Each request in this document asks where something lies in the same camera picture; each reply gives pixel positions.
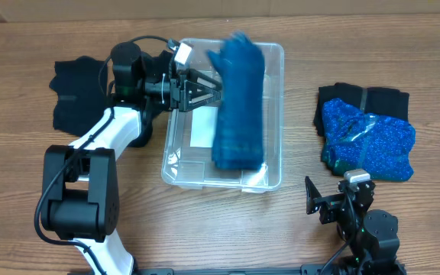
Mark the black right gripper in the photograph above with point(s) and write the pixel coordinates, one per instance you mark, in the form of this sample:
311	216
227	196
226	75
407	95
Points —
328	203

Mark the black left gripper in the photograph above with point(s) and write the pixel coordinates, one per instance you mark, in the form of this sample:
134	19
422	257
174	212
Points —
179	89

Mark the blue jeans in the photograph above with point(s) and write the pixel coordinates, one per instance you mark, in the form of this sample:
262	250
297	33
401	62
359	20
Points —
238	141

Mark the blue sparkly garment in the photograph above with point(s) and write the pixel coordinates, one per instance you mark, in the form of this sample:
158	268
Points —
378	144

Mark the black cloth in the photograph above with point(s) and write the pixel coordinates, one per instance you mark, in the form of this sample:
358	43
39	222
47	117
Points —
377	100

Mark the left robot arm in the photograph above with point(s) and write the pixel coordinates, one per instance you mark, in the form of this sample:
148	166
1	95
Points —
79	205

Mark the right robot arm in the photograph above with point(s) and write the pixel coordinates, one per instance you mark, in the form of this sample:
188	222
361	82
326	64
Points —
370	236

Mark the white label in bin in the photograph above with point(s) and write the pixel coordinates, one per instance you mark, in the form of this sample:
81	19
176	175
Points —
203	126

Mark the black folded sock right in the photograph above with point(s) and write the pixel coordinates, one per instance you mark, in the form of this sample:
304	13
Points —
155	67

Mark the black folded sock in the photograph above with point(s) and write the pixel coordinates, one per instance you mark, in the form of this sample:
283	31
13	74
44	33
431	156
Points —
79	85
155	67

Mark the clear plastic storage bin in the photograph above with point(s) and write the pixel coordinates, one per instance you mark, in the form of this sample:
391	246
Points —
192	167

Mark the black folded sock left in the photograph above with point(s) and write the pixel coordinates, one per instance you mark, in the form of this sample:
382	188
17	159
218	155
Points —
79	85

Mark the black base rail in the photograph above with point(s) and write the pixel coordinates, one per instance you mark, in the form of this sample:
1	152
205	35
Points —
220	271

